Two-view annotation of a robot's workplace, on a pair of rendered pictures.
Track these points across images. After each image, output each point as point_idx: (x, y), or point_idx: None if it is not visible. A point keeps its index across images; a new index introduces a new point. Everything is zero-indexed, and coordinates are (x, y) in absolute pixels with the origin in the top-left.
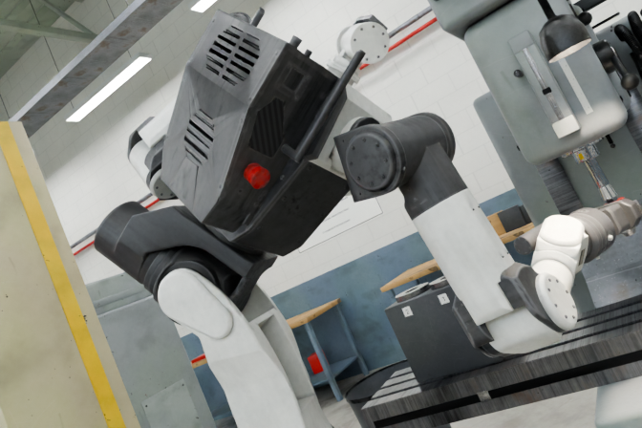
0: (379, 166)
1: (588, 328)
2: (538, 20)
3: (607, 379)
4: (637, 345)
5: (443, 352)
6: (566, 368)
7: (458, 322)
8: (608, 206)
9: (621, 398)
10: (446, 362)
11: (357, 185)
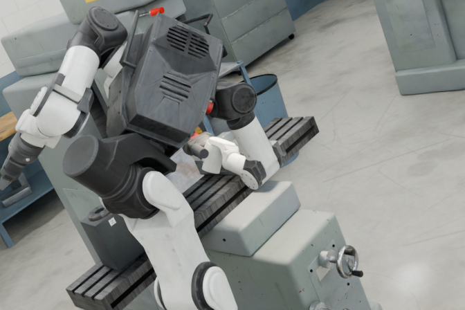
0: (249, 101)
1: (190, 205)
2: None
3: (216, 221)
4: (225, 200)
5: (135, 241)
6: (202, 221)
7: None
8: (202, 135)
9: (235, 221)
10: (137, 248)
11: (234, 111)
